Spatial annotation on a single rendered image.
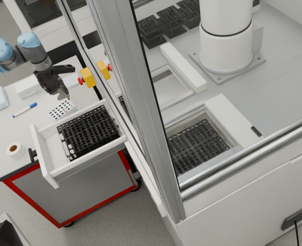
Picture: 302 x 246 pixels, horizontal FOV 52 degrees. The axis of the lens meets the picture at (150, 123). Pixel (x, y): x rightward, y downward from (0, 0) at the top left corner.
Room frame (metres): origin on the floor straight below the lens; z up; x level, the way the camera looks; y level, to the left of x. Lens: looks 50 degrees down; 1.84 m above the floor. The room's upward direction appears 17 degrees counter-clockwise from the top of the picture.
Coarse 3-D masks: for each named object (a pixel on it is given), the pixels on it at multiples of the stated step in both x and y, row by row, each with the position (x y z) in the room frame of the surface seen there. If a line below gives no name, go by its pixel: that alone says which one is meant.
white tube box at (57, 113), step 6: (60, 102) 1.17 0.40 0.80; (66, 102) 1.16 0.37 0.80; (54, 108) 1.15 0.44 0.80; (60, 108) 1.13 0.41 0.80; (66, 108) 1.12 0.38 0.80; (72, 108) 1.11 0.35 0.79; (48, 114) 1.12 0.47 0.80; (54, 114) 1.11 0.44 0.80; (60, 114) 1.09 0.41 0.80; (66, 114) 1.09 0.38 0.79; (54, 120) 1.06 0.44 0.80
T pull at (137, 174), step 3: (129, 171) 0.59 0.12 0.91; (138, 171) 0.58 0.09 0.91; (129, 174) 0.58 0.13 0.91; (132, 174) 0.57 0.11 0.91; (135, 174) 0.57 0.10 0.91; (138, 174) 0.57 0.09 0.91; (132, 177) 0.56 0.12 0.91; (135, 177) 0.56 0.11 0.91; (138, 177) 0.56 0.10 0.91; (141, 177) 0.56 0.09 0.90; (132, 180) 0.55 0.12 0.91; (135, 180) 0.55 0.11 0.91; (135, 183) 0.54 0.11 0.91
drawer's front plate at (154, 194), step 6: (126, 144) 0.69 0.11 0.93; (132, 150) 0.66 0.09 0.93; (132, 156) 0.64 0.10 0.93; (138, 162) 0.60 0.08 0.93; (138, 168) 0.58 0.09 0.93; (144, 174) 0.55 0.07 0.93; (144, 180) 0.53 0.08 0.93; (150, 186) 0.50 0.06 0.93; (150, 192) 0.49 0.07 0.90; (156, 192) 0.47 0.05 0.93; (156, 198) 0.45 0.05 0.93; (156, 204) 0.46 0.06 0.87; (162, 204) 0.43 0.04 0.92; (162, 210) 0.43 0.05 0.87; (162, 216) 0.43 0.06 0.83
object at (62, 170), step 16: (80, 112) 0.97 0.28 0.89; (96, 112) 0.98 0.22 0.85; (112, 112) 0.96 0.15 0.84; (48, 128) 0.93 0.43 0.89; (48, 144) 0.89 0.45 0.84; (112, 144) 0.75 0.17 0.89; (64, 160) 0.78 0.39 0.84; (80, 160) 0.72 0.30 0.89; (96, 160) 0.73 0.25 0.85; (64, 176) 0.70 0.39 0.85
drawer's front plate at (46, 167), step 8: (32, 128) 0.92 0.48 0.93; (32, 136) 0.88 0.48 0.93; (40, 136) 0.92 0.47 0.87; (40, 144) 0.84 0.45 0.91; (40, 152) 0.78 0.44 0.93; (40, 160) 0.74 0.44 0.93; (48, 160) 0.79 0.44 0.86; (48, 168) 0.72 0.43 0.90; (48, 176) 0.67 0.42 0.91; (56, 184) 0.67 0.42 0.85
